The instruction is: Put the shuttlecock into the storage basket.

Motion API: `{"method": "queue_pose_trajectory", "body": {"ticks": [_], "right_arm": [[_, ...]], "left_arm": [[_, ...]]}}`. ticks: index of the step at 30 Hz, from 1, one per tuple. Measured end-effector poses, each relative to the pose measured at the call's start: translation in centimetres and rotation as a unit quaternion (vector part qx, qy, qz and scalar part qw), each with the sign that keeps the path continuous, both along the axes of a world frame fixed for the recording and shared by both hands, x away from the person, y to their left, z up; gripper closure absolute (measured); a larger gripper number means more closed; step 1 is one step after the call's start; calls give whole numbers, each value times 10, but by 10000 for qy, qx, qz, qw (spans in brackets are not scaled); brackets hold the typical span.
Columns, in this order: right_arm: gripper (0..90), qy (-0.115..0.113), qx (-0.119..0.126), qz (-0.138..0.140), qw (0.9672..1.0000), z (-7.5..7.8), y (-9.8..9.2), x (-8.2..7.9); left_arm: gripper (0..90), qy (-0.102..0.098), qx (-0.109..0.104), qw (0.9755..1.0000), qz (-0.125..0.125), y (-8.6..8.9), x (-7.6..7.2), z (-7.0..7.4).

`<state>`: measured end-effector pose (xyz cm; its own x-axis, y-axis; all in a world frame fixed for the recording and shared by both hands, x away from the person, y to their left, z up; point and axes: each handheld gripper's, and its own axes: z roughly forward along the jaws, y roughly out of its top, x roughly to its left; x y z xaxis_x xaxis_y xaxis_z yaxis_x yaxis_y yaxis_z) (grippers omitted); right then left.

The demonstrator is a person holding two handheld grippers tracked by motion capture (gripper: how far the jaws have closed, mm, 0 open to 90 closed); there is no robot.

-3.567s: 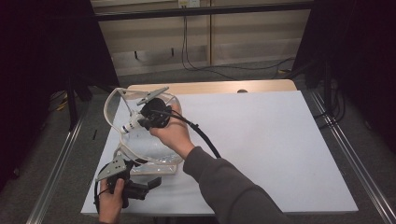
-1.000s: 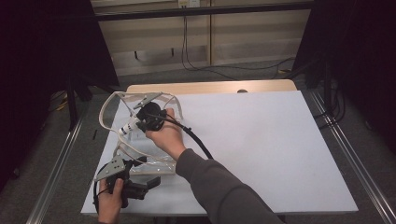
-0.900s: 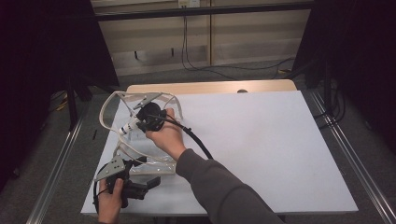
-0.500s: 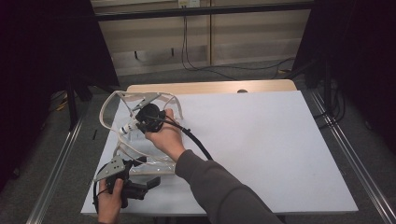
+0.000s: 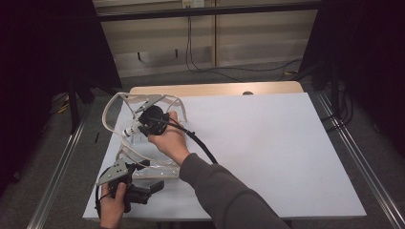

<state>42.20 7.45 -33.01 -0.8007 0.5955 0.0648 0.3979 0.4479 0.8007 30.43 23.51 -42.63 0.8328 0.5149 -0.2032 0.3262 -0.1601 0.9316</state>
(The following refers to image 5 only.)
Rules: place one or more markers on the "round table grommet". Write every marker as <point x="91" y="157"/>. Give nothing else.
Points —
<point x="248" y="93"/>

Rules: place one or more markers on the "clear plastic bag beige trim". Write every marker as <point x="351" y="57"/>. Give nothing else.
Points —
<point x="140" y="152"/>

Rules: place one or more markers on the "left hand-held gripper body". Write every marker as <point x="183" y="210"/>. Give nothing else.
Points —
<point x="114" y="173"/>

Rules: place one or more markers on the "black metal stand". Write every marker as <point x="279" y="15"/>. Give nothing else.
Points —
<point x="74" y="105"/>

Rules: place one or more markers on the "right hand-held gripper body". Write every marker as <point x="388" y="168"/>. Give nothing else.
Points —
<point x="154" y="119"/>

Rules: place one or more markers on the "black curtain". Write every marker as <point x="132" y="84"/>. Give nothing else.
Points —
<point x="38" y="79"/>
<point x="375" y="63"/>

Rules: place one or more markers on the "person's right hand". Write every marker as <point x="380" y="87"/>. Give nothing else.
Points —
<point x="170" y="143"/>

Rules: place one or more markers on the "metal floor rail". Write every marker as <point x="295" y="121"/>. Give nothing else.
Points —
<point x="57" y="171"/>
<point x="366" y="171"/>

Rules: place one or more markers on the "wall socket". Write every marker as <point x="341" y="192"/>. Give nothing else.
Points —
<point x="193" y="3"/>

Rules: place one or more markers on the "person's left hand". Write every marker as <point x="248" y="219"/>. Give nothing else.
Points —
<point x="111" y="210"/>

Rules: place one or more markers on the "black horizontal bar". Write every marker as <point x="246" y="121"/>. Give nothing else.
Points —
<point x="207" y="11"/>

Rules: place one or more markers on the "white table sheet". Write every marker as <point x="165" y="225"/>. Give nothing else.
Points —
<point x="270" y="159"/>

